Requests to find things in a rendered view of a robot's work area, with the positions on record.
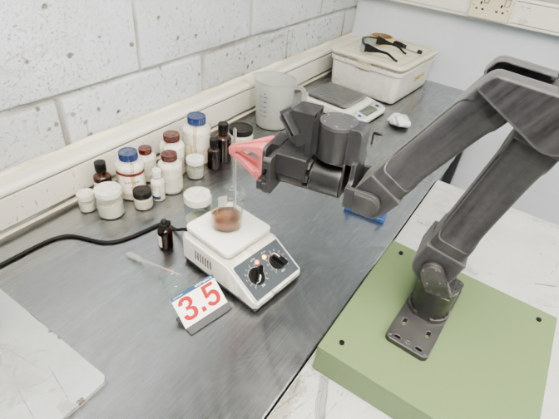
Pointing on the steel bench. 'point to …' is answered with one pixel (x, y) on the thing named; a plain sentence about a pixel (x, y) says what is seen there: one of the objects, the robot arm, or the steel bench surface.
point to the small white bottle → (157, 185)
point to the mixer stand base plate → (40, 368)
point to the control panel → (273, 276)
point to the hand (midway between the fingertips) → (234, 150)
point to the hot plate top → (202, 229)
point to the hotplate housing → (199, 257)
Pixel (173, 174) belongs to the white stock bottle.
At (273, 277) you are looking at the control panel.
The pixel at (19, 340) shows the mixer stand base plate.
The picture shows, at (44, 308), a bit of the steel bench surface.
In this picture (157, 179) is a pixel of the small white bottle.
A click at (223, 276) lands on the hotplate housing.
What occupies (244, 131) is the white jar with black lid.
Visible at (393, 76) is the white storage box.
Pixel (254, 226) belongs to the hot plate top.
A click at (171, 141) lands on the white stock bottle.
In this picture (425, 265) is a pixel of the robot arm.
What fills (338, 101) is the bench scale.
